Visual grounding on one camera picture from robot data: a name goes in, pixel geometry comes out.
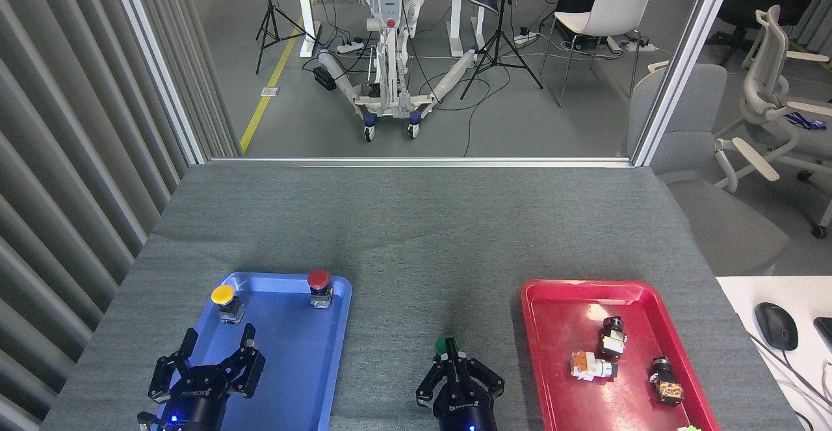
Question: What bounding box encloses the red plastic tray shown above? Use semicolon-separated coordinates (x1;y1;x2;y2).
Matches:
520;280;721;431

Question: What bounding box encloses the grey fabric office chair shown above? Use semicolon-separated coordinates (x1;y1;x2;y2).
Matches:
627;64;790;277

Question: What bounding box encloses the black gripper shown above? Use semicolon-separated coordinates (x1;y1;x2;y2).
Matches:
416;353;506;431
148;325;266;431

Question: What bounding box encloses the blue lanyard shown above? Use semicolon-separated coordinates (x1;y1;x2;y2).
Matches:
785;112;827;131

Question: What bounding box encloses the white and orange switch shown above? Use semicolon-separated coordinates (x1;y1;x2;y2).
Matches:
570;350;618;382

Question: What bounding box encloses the black switch with orange base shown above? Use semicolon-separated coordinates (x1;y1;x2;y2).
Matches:
648;356;684;406

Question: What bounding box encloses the black selector switch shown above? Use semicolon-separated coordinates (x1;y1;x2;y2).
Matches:
598;317;628;361

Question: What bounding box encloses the white wheeled stand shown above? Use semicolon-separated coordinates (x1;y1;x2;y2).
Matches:
317;0;482;142

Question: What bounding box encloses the silver post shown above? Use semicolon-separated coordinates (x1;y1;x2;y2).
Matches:
107;0;209;165
630;0;742;166

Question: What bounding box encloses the red push button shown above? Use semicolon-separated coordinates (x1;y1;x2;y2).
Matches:
307;270;334;309

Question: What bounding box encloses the white desk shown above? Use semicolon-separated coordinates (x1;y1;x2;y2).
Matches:
715;276;832;431

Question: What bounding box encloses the white plastic chair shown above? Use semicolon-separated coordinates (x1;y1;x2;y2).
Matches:
539;0;658;108

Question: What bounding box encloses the silver table rail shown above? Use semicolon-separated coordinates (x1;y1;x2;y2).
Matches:
208;157;634;169

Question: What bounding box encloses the white ergonomic office chair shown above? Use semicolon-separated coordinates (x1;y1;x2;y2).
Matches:
714;5;832;238

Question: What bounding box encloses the blue plastic tray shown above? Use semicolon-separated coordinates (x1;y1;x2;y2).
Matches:
151;272;353;431

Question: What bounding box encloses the yellow push button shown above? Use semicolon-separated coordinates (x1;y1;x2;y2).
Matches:
211;284;246;325

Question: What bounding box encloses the black tripod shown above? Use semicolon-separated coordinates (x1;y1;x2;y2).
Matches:
460;0;544;100
255;0;319;74

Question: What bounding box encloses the black computer mouse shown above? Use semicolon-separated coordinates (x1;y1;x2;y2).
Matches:
754;302;799;352

